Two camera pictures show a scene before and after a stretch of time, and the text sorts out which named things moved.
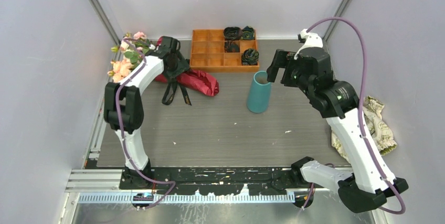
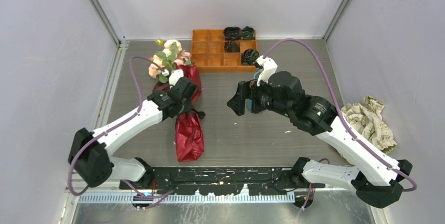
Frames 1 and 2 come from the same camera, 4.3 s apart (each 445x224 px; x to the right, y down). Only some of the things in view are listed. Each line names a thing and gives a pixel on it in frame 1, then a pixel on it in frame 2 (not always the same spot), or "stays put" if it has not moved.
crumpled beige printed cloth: (377, 127) stays put
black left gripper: (183, 66) to (188, 103)
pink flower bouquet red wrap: (135, 47) to (189, 136)
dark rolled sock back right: (248, 33) stays put
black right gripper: (279, 61) to (246, 89)
